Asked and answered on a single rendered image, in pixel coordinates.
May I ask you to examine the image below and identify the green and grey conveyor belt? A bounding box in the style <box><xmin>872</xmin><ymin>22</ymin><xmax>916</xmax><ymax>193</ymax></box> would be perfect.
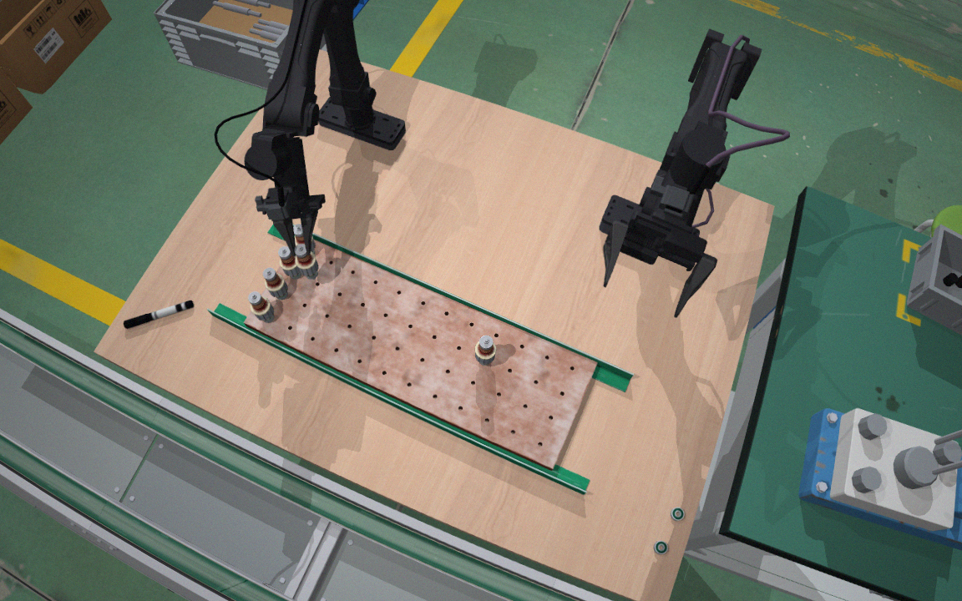
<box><xmin>0</xmin><ymin>309</ymin><xmax>612</xmax><ymax>601</ymax></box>

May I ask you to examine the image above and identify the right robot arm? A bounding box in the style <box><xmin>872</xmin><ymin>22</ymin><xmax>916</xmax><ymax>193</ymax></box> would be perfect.
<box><xmin>245</xmin><ymin>0</ymin><xmax>405</xmax><ymax>177</ymax></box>

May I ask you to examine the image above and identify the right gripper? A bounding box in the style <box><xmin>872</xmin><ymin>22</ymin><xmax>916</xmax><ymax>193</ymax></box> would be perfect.
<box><xmin>265</xmin><ymin>168</ymin><xmax>326</xmax><ymax>257</ymax></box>

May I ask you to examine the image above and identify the yellow floor marking stripe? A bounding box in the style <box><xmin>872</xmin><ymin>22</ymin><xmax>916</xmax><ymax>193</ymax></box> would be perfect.
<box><xmin>390</xmin><ymin>0</ymin><xmax>463</xmax><ymax>77</ymax></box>

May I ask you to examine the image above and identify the yellow floor marking strip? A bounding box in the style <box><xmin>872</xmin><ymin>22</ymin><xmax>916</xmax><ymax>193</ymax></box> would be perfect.
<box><xmin>0</xmin><ymin>239</ymin><xmax>125</xmax><ymax>326</ymax></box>

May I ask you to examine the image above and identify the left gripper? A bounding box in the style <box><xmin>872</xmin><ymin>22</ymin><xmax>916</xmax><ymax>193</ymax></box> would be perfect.
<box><xmin>603</xmin><ymin>195</ymin><xmax>717</xmax><ymax>318</ymax></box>

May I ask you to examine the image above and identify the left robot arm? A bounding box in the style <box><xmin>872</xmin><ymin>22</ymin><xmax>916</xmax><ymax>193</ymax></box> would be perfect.
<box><xmin>602</xmin><ymin>28</ymin><xmax>762</xmax><ymax>226</ymax></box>

